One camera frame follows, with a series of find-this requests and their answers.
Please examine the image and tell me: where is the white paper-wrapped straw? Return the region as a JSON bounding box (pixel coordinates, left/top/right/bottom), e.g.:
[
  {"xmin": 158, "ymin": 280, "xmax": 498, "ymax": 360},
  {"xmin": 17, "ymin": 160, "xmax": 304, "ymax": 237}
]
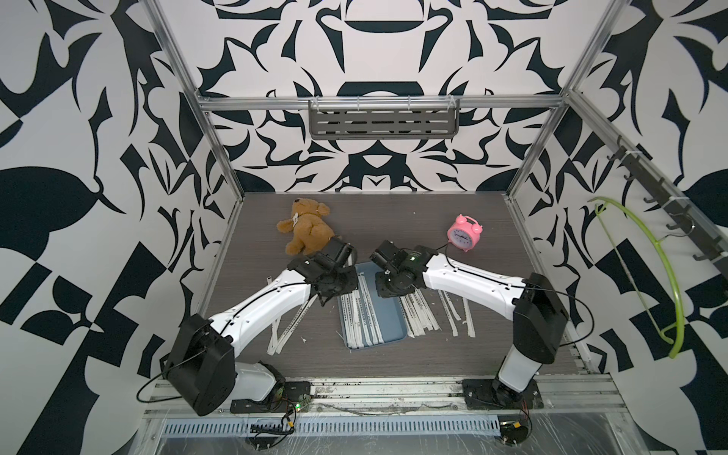
[
  {"xmin": 339, "ymin": 295, "xmax": 353, "ymax": 350},
  {"xmin": 463, "ymin": 298, "xmax": 476, "ymax": 339},
  {"xmin": 349, "ymin": 292, "xmax": 362, "ymax": 349}
]

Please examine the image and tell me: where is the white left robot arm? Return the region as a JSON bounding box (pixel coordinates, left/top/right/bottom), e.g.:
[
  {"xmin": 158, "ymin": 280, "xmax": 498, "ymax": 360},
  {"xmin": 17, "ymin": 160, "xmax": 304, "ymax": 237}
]
[{"xmin": 161, "ymin": 238, "xmax": 358, "ymax": 416}]

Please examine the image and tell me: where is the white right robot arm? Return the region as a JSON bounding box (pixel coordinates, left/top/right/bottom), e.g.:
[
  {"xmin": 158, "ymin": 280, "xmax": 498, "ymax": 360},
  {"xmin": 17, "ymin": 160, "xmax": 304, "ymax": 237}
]
[{"xmin": 370, "ymin": 241, "xmax": 569, "ymax": 409}]

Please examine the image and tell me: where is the blue storage box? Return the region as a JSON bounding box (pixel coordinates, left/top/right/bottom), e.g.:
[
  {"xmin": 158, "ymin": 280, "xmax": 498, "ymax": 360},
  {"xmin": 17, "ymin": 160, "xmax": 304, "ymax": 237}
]
[{"xmin": 337, "ymin": 262, "xmax": 408, "ymax": 350}]

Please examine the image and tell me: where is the brown teddy bear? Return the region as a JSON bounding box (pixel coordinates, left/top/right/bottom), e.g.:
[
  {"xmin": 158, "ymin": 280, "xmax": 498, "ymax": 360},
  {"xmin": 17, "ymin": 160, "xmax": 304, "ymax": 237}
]
[{"xmin": 276, "ymin": 197, "xmax": 336, "ymax": 256}]

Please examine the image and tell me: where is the pink alarm clock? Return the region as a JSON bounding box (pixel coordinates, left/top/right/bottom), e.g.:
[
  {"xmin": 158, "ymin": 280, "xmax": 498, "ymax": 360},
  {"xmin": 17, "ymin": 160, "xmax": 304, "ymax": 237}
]
[{"xmin": 447, "ymin": 214, "xmax": 483, "ymax": 252}]

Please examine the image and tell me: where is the green plastic hanger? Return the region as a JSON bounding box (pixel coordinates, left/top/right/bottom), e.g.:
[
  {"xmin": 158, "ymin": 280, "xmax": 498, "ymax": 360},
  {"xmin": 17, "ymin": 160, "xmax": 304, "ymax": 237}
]
[{"xmin": 589, "ymin": 196, "xmax": 686, "ymax": 359}]

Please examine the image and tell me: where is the grey metal wall shelf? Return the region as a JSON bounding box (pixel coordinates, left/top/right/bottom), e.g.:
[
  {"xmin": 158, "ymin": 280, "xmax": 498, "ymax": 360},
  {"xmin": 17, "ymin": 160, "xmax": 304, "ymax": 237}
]
[{"xmin": 307, "ymin": 96, "xmax": 460, "ymax": 140}]

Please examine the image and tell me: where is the white cable duct strip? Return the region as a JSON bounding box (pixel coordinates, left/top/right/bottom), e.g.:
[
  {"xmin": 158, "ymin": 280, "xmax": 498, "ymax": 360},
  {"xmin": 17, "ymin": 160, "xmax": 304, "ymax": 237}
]
[{"xmin": 161, "ymin": 414, "xmax": 501, "ymax": 438}]

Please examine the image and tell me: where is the grey wall hook rack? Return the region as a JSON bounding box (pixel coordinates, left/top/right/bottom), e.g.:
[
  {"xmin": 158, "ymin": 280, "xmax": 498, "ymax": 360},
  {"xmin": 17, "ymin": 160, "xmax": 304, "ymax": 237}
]
[{"xmin": 610, "ymin": 135, "xmax": 727, "ymax": 275}]

